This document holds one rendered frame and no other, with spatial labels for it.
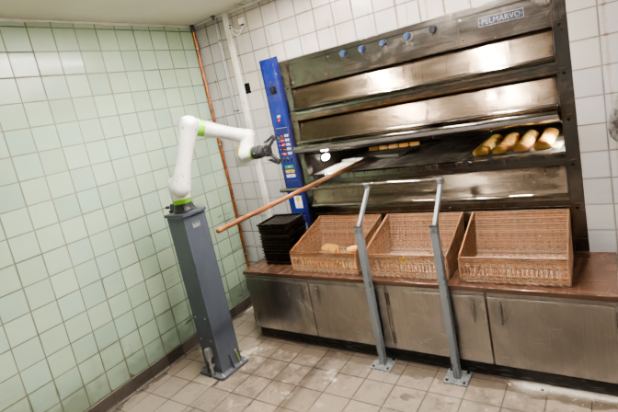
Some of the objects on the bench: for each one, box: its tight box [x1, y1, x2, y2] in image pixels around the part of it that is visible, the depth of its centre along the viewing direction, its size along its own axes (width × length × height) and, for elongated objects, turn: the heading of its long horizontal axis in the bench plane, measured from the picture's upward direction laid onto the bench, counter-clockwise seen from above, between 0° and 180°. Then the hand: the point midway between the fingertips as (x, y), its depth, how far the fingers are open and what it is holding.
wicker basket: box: [290, 214, 383, 275], centre depth 324 cm, size 49×56×28 cm
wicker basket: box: [457, 209, 574, 287], centre depth 255 cm, size 49×56×28 cm
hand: (283, 148), depth 292 cm, fingers open, 13 cm apart
